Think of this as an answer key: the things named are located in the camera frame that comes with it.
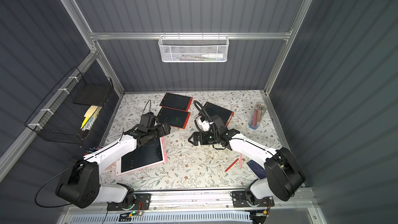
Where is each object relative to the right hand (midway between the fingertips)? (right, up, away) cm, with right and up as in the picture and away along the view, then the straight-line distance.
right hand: (196, 139), depth 82 cm
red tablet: (-19, +22, +36) cm, 46 cm away
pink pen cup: (-51, -4, -4) cm, 51 cm away
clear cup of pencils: (+35, +14, +5) cm, 38 cm away
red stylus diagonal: (+19, -15, +3) cm, 25 cm away
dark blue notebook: (+34, -17, 0) cm, 38 cm away
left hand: (-18, +4, +6) cm, 19 cm away
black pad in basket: (-57, +24, +2) cm, 62 cm away
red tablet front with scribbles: (-16, +10, +23) cm, 30 cm away
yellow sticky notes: (-51, +14, -9) cm, 54 cm away
